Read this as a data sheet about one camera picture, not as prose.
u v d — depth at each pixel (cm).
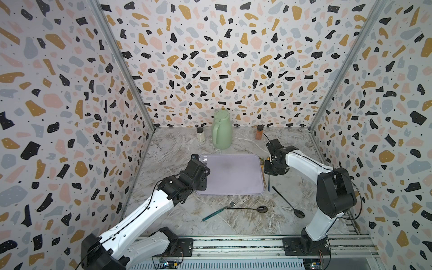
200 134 109
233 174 97
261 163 102
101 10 70
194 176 58
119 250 39
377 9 72
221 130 96
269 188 88
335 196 48
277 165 79
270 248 76
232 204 87
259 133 112
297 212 84
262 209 84
